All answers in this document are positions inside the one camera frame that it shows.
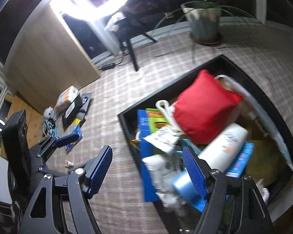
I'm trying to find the blue card package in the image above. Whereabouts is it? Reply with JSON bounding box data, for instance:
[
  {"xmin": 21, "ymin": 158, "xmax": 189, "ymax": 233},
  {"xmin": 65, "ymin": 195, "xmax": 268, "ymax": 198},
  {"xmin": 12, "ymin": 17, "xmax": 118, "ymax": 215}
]
[{"xmin": 225, "ymin": 143, "xmax": 255, "ymax": 178}]

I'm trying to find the black box on floor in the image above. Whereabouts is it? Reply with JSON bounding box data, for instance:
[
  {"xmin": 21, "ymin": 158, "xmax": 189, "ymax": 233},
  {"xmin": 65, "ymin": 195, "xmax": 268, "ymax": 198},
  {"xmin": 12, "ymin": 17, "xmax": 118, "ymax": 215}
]
[{"xmin": 62, "ymin": 93, "xmax": 92, "ymax": 130}]

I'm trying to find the white lotion bottle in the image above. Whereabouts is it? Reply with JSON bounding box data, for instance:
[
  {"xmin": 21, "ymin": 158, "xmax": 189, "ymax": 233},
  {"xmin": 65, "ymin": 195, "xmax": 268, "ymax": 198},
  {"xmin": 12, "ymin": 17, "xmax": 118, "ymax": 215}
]
[{"xmin": 173, "ymin": 122, "xmax": 249, "ymax": 200}]

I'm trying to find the black storage tray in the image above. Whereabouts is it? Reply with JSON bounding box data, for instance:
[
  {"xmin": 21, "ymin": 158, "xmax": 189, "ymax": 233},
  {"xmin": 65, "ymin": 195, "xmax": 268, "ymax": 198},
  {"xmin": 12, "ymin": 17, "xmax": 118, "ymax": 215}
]
[{"xmin": 117, "ymin": 54, "xmax": 293, "ymax": 234}]

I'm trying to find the white plastic bag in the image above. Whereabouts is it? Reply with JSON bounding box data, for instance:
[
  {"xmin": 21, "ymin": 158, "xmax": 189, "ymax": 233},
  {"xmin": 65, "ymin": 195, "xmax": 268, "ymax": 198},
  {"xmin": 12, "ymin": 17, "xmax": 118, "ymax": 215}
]
[{"xmin": 142, "ymin": 154, "xmax": 186, "ymax": 212}]

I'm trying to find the wooden cabinet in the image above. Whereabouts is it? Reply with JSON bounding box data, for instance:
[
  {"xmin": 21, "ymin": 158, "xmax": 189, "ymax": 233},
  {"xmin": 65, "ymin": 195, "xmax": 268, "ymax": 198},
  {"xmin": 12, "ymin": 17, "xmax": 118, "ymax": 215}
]
[{"xmin": 4, "ymin": 5, "xmax": 101, "ymax": 113}]

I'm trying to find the blue flat box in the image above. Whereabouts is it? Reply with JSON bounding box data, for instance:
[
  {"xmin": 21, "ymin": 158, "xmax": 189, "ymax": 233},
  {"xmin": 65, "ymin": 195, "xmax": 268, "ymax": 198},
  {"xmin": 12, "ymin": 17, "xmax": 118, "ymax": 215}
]
[{"xmin": 137, "ymin": 109, "xmax": 160, "ymax": 202}]

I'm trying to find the black power strip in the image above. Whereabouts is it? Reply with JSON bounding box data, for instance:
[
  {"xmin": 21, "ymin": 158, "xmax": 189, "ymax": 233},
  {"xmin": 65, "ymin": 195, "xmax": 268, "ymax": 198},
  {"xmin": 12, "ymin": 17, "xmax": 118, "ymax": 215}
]
[{"xmin": 99, "ymin": 63, "xmax": 116, "ymax": 71}]

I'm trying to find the red fabric pouch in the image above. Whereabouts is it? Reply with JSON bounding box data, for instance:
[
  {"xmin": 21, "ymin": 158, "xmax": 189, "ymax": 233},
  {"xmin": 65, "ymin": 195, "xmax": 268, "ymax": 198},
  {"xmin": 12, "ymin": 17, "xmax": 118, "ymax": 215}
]
[{"xmin": 173, "ymin": 70, "xmax": 243, "ymax": 144}]

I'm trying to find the green snack packet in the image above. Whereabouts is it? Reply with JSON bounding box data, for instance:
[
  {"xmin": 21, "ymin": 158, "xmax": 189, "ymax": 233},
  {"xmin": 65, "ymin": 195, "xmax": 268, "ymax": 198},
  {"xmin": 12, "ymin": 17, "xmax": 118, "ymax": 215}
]
[{"xmin": 146, "ymin": 108, "xmax": 169, "ymax": 134}]

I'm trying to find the black tripod stand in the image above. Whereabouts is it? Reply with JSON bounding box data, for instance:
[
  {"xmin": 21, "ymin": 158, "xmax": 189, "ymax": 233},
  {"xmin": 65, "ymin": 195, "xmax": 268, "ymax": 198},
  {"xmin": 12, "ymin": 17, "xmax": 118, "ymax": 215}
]
[{"xmin": 115, "ymin": 10, "xmax": 157, "ymax": 72}]

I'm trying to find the potted plant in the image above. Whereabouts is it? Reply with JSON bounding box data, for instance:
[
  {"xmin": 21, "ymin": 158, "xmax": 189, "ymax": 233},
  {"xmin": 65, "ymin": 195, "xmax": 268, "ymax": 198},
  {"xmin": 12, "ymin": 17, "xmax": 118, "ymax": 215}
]
[{"xmin": 151, "ymin": 0, "xmax": 260, "ymax": 45}]

